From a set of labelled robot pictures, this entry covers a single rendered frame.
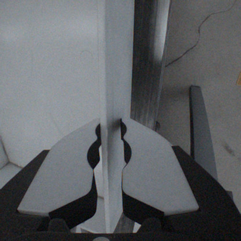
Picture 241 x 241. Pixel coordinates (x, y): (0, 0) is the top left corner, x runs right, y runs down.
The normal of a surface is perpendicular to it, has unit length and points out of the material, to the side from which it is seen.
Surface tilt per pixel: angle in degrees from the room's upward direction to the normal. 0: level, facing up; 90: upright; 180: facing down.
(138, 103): 0
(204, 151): 90
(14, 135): 3
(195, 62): 0
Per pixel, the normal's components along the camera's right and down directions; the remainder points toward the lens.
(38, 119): -0.36, 0.45
